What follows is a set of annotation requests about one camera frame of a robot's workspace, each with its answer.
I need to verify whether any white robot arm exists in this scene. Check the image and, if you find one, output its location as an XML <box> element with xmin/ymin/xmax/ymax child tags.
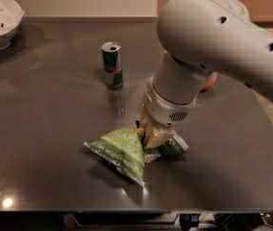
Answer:
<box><xmin>140</xmin><ymin>0</ymin><xmax>273</xmax><ymax>149</ymax></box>

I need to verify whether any blue silver energy drink can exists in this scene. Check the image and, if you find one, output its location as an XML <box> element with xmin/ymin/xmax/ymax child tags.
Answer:
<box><xmin>102</xmin><ymin>41</ymin><xmax>123</xmax><ymax>90</ymax></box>

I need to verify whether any red apple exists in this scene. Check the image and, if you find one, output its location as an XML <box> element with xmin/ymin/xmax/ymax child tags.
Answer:
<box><xmin>201</xmin><ymin>72</ymin><xmax>217</xmax><ymax>92</ymax></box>

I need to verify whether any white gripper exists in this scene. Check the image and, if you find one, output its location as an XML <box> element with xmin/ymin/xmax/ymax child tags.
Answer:
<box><xmin>139</xmin><ymin>78</ymin><xmax>196</xmax><ymax>149</ymax></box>

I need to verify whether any green jalapeno chip bag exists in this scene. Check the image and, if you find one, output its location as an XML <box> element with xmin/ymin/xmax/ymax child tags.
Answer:
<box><xmin>84</xmin><ymin>128</ymin><xmax>188</xmax><ymax>186</ymax></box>

